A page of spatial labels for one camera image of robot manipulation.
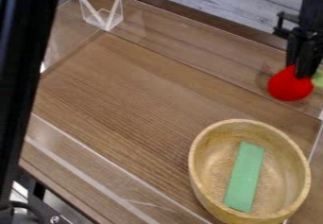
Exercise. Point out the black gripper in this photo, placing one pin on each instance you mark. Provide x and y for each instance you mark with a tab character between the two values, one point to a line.
297	27

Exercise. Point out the red plush strawberry toy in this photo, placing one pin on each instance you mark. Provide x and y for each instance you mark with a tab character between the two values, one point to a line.
287	87

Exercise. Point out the wooden bowl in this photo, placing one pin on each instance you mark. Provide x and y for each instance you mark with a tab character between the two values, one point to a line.
285	182

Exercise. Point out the green rectangular block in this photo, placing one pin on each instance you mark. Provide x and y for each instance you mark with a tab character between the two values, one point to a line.
245	178

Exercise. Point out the clear acrylic corner bracket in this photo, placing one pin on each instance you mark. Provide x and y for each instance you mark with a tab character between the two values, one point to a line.
105	19

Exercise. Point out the clear acrylic front wall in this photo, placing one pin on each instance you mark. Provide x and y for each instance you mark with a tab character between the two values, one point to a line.
109	194

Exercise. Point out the black metal table mount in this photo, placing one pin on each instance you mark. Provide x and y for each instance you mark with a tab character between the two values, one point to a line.
47	214

